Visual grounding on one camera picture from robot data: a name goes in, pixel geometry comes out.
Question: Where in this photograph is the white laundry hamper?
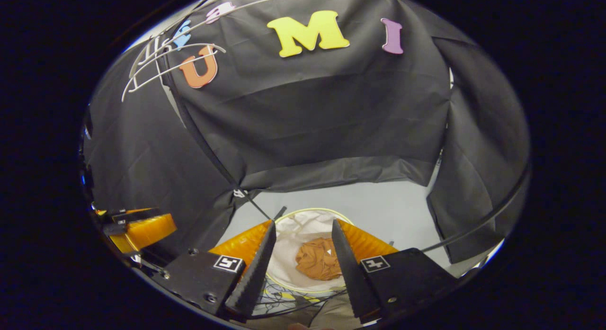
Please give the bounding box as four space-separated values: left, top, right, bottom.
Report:
253 208 356 316

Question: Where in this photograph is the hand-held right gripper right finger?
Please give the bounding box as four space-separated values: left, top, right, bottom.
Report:
331 219 459 323

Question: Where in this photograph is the white clothes hanger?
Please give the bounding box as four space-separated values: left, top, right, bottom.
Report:
129 0 377 80
122 43 227 102

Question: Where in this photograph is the brown shirt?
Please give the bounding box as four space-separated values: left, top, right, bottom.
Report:
295 238 342 281

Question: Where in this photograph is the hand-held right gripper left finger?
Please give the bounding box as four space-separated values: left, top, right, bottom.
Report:
151 220 277 320

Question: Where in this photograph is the black backdrop cloth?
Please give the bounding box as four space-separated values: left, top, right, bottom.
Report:
83 0 531 278

